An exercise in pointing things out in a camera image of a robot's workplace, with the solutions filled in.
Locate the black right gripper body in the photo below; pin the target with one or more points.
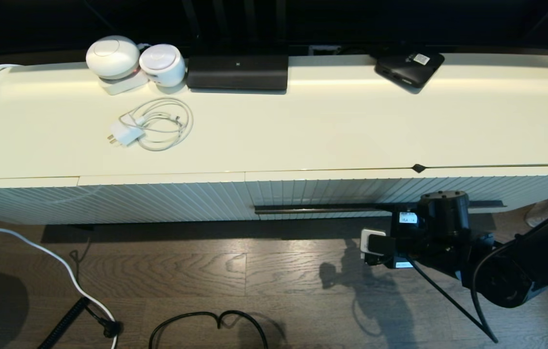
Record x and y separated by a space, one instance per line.
407 242

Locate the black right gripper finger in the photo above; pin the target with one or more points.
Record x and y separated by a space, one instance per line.
387 208

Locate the white fluted drawer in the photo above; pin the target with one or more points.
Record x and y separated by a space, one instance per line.
341 191

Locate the black folding umbrella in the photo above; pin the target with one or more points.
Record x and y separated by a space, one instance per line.
418 167

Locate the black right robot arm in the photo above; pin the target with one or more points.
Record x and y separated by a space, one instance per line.
446 218

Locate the white tv cabinet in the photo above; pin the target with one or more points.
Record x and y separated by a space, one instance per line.
278 128

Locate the black set-top box with label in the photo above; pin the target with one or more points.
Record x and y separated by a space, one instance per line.
407 69

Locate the black flat rectangular box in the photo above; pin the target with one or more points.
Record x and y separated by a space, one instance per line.
237 72

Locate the white fluted cabinet front panel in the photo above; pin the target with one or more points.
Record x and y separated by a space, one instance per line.
167 199

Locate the small white round device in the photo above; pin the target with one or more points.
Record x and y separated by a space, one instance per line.
162 63

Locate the white charger plug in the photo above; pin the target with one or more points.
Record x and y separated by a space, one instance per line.
125 132

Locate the white flat base box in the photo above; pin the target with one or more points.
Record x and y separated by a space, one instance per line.
122 86

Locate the large white round device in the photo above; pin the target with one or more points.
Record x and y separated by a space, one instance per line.
113 55

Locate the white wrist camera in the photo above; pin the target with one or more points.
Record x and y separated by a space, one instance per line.
368 240

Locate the wall outlet plate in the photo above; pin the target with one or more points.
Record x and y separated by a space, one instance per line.
324 49

